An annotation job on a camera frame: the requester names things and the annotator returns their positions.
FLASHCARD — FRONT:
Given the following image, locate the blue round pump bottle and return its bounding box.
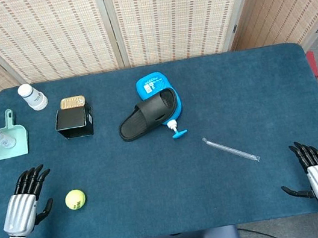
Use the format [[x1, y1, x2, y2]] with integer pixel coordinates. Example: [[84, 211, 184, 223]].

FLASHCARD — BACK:
[[134, 67, 189, 145]]

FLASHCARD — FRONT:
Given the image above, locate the plastic wrapped clear straw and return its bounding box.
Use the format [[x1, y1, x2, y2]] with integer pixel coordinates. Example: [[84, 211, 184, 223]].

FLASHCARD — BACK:
[[201, 129, 261, 171]]

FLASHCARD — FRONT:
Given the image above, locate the woven folding screen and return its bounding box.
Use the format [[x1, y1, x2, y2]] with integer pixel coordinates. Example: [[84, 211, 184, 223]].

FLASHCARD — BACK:
[[0, 0, 318, 122]]

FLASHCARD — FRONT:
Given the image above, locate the mint green dustpan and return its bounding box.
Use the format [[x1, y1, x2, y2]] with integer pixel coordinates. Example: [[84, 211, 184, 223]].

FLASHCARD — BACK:
[[0, 106, 32, 161]]

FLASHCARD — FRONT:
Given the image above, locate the black rubber slipper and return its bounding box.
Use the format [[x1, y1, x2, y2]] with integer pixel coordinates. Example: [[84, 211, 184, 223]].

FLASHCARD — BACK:
[[113, 86, 184, 144]]

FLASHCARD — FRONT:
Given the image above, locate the white paper cup stack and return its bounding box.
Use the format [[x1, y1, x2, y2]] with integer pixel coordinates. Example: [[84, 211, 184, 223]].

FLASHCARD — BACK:
[[16, 80, 50, 114]]

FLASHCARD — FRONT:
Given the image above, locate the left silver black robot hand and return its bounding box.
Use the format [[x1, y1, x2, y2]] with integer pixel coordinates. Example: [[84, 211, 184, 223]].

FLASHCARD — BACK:
[[0, 163, 61, 238]]

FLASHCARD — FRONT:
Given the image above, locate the yellow tennis ball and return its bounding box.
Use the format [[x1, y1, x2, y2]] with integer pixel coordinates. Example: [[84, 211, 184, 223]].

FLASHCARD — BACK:
[[63, 188, 88, 212]]

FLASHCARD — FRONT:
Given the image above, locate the gold tin can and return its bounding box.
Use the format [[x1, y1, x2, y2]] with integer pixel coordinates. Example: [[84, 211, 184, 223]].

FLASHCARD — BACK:
[[58, 94, 87, 111]]

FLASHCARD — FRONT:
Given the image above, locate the black box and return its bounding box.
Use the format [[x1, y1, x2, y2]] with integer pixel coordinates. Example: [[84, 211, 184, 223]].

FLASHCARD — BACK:
[[52, 103, 96, 142]]

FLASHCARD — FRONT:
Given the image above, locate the dark blue table cloth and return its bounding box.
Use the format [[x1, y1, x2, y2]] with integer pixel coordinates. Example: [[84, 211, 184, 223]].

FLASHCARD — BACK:
[[0, 36, 318, 238]]

